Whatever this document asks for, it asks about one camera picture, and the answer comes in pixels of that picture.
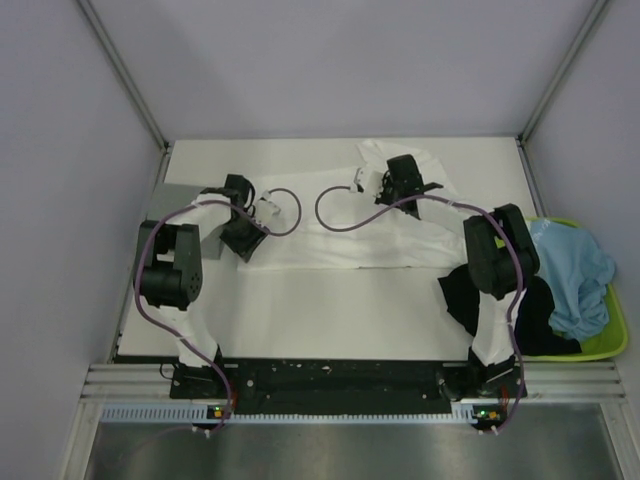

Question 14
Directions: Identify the folded grey t shirt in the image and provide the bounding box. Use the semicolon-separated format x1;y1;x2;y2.
145;183;231;260

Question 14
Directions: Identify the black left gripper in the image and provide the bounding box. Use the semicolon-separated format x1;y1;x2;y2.
219;210;268;261

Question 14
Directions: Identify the white daisy print t shirt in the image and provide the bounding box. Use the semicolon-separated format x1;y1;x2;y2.
239;139;466;271

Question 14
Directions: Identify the light blue t shirt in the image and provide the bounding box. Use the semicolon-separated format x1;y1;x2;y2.
528;218;616;342

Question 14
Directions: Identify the black t shirt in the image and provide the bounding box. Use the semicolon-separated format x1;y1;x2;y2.
438;264;582;356

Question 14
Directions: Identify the aluminium corner post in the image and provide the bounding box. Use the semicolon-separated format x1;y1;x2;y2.
74;0;170;152
518;0;612;145

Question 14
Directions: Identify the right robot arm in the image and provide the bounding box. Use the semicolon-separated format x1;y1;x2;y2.
358;154;540;396

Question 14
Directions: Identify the green plastic basket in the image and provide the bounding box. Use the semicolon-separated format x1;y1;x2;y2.
527;217;628;362

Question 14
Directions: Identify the right aluminium corner post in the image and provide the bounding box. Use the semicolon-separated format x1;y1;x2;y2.
518;0;612;145

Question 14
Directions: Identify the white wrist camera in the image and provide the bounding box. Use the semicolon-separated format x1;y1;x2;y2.
254;191;281;225
348;167;384;197

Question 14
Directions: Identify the left aluminium corner post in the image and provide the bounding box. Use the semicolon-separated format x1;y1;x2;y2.
74;0;170;152

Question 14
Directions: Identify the aluminium front frame rail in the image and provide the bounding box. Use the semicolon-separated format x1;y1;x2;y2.
80;362;626;403

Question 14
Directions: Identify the grey slotted cable duct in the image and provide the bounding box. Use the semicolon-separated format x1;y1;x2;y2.
100;403;500;426

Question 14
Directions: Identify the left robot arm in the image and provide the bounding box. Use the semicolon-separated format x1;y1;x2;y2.
133;174;281;397

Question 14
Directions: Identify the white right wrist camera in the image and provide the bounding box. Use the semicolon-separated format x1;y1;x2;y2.
348;167;384;197

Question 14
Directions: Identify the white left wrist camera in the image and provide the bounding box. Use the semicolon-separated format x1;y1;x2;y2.
254;191;281;225

